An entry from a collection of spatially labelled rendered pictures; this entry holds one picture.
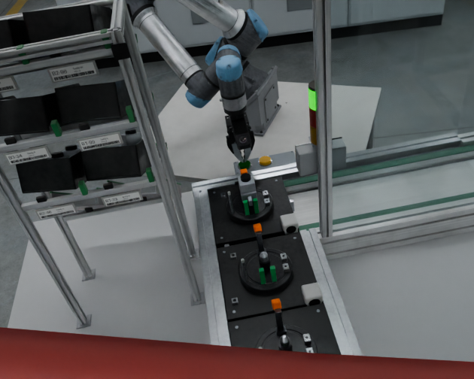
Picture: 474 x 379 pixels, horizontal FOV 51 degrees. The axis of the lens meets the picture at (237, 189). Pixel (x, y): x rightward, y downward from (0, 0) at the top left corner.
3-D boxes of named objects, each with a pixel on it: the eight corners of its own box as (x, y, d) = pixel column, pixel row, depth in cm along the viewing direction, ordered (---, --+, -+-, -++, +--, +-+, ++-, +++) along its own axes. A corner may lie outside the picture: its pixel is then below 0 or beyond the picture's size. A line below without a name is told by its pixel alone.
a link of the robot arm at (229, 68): (240, 50, 147) (241, 64, 141) (244, 83, 154) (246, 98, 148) (214, 54, 147) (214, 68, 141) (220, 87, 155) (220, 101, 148)
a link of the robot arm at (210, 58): (229, 77, 202) (205, 54, 199) (251, 53, 196) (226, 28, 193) (223, 86, 192) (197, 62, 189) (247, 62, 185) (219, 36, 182)
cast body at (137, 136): (141, 151, 141) (137, 127, 139) (148, 153, 138) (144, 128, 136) (113, 158, 136) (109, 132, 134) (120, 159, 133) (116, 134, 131)
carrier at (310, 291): (217, 253, 141) (210, 222, 133) (300, 236, 142) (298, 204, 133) (228, 325, 123) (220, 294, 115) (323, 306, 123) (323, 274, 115)
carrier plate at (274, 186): (208, 194, 160) (207, 189, 159) (281, 180, 161) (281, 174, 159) (217, 249, 142) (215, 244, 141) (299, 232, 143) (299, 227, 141)
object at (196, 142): (189, 81, 242) (188, 76, 240) (381, 93, 213) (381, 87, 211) (119, 173, 195) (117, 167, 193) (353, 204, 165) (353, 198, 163)
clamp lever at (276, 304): (275, 327, 115) (270, 299, 113) (284, 325, 115) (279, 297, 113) (278, 336, 112) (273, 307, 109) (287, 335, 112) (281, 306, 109)
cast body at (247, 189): (239, 189, 149) (236, 171, 144) (253, 186, 149) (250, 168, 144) (243, 207, 143) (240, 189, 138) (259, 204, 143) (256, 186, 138)
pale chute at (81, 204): (93, 210, 156) (92, 195, 157) (134, 207, 155) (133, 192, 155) (50, 208, 128) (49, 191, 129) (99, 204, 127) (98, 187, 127)
